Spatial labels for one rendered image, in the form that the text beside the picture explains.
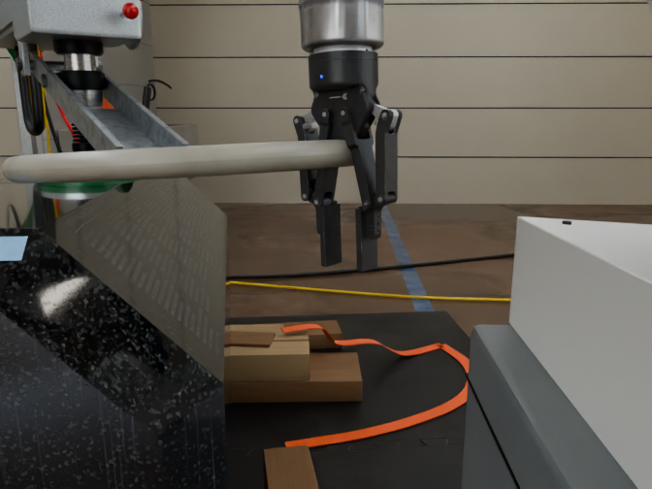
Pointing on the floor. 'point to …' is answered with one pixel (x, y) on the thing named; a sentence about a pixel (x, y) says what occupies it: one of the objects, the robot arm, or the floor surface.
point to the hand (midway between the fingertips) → (348, 239)
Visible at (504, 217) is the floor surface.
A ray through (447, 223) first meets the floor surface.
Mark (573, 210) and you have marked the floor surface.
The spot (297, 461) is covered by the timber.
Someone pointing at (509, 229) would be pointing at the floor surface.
